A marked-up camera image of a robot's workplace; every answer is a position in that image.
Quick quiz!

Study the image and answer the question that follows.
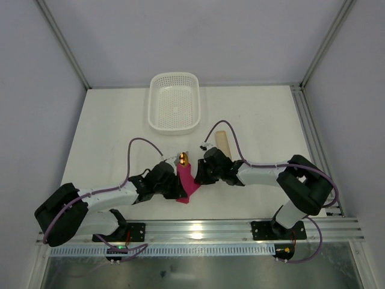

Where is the magenta paper napkin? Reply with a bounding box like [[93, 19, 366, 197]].
[[176, 164, 200, 204]]

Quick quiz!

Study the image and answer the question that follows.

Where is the gold spoon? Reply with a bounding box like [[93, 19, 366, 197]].
[[179, 152, 189, 167]]

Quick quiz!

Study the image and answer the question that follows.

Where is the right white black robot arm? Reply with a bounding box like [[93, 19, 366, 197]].
[[194, 147, 334, 240]]

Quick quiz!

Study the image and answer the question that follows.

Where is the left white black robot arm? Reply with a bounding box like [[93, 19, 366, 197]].
[[34, 161, 187, 247]]

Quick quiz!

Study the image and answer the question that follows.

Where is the beige utensil tray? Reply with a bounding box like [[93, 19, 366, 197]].
[[215, 130, 232, 159]]

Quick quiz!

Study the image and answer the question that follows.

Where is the white perforated plastic basket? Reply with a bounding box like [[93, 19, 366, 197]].
[[147, 72, 201, 135]]

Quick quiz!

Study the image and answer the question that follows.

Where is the left black connector box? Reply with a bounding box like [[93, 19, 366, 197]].
[[106, 246, 128, 264]]

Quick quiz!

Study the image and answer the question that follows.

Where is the black connector box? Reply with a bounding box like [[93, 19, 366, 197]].
[[273, 244, 295, 263], [106, 246, 128, 264]]

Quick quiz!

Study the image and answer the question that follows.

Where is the right black connector box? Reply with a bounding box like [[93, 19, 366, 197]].
[[273, 244, 295, 263]]

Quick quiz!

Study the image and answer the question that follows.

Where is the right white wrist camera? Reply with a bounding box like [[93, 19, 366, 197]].
[[199, 142, 215, 151]]

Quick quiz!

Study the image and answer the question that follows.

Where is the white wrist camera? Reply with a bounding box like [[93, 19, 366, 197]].
[[199, 142, 215, 151], [162, 155, 179, 165]]

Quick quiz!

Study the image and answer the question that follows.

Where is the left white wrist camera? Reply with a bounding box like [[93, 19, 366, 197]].
[[162, 155, 179, 165]]

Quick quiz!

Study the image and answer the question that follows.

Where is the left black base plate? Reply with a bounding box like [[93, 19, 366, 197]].
[[92, 222, 146, 243]]

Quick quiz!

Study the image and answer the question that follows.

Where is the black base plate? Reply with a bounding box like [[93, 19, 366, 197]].
[[251, 220, 307, 241], [92, 222, 146, 243]]

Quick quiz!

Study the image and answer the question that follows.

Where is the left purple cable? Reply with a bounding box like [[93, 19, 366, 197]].
[[42, 137, 150, 263]]

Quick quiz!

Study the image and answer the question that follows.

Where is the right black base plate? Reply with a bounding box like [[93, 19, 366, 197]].
[[251, 220, 307, 241]]

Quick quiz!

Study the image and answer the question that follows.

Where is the slotted white cable duct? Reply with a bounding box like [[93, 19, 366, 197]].
[[50, 243, 275, 257]]

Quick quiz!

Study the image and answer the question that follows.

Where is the right aluminium side rail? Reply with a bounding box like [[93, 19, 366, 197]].
[[290, 84, 345, 217]]

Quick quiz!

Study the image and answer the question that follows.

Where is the aluminium front rail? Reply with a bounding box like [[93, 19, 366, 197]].
[[35, 217, 365, 244]]

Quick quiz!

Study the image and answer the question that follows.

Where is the right aluminium frame post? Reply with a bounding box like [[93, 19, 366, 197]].
[[300, 0, 357, 89]]

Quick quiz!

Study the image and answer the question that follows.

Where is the aluminium frame post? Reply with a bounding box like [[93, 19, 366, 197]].
[[300, 0, 357, 89], [34, 0, 91, 90]]

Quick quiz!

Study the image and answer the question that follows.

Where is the left aluminium frame post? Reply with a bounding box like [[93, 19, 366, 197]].
[[34, 0, 91, 90]]

